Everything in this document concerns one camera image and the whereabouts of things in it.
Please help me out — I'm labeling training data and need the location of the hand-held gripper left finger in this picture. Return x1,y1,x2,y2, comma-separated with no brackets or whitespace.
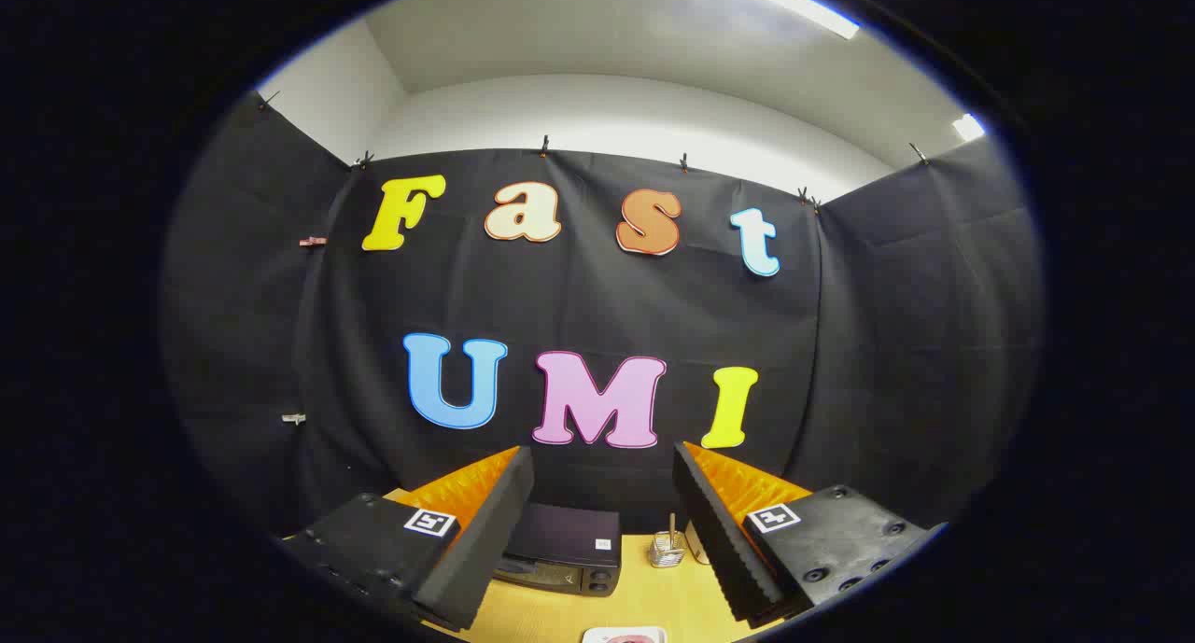
280,445,536,633

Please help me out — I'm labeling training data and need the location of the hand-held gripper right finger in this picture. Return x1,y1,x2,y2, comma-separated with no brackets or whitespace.
672,440,949,630

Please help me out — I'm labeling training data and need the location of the black toaster oven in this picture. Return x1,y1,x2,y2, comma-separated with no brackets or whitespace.
492,503,623,597

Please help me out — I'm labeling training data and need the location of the row of black cloth clips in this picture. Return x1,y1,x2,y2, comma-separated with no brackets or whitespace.
257,91,932,215

